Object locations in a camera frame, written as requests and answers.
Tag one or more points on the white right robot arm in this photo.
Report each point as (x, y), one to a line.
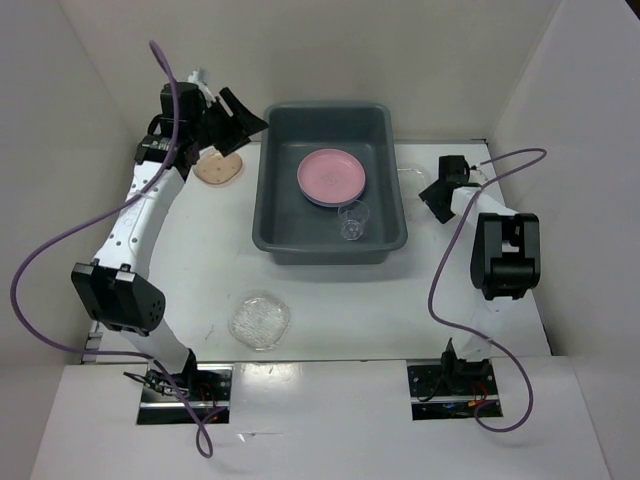
(505, 260)

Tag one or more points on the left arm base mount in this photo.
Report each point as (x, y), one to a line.
(210, 400)

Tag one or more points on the blue plastic plate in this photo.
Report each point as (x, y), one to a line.
(332, 195)

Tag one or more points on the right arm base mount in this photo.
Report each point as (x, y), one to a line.
(435, 397)

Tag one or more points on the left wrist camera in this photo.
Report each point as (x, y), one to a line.
(200, 77)

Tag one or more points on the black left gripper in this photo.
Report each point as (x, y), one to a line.
(247, 121)

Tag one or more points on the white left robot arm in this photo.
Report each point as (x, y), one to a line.
(114, 287)

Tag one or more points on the peach square dish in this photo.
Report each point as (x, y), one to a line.
(217, 170)

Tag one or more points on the pink plastic plate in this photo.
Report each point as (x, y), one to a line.
(330, 166)

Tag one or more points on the grey plastic bin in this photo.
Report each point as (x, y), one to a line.
(294, 230)

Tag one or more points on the clear textured square dish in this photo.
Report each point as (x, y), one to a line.
(260, 320)

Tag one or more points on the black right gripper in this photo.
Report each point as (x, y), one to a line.
(429, 194)

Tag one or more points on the clear plastic cup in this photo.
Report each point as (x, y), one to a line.
(353, 219)

